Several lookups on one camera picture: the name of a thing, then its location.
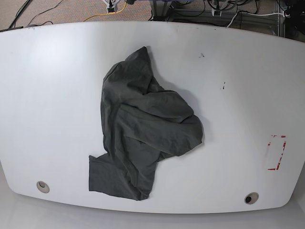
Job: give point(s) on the dark grey t-shirt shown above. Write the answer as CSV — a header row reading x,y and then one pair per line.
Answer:
x,y
142,124

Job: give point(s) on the red tape rectangle marking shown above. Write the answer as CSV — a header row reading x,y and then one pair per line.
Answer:
x,y
275,151

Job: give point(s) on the aluminium frame stand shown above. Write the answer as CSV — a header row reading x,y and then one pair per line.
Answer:
x,y
254,15

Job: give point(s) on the right table cable grommet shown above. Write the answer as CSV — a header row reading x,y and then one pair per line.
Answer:
x,y
251,198

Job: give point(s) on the table cable grommet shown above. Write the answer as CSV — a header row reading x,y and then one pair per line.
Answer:
x,y
251,198
42,187

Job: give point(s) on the left table cable grommet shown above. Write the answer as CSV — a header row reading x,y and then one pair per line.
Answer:
x,y
42,187

